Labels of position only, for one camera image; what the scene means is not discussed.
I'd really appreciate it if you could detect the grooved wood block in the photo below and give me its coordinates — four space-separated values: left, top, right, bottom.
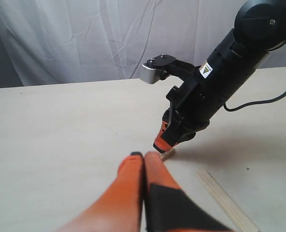
196 170 260 232

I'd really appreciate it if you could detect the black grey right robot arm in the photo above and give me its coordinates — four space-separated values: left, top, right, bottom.
147 0 286 153

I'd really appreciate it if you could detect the short wood strip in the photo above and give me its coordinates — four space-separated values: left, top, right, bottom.
160 148 176 162

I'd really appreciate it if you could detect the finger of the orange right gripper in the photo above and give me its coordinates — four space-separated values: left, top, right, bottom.
153 120 176 153

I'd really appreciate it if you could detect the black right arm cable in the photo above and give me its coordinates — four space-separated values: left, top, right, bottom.
224 78 286 112

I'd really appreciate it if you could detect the white backdrop curtain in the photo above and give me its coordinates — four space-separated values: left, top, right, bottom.
0 0 286 89

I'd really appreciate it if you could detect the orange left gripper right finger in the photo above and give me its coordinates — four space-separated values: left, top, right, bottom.
144 152 233 232

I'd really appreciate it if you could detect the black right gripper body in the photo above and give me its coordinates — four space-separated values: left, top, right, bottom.
162 80 210 146

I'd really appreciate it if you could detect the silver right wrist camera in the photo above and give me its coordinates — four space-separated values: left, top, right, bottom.
139 54 199 85

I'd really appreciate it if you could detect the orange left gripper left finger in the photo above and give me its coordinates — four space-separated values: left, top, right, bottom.
58 152 143 232

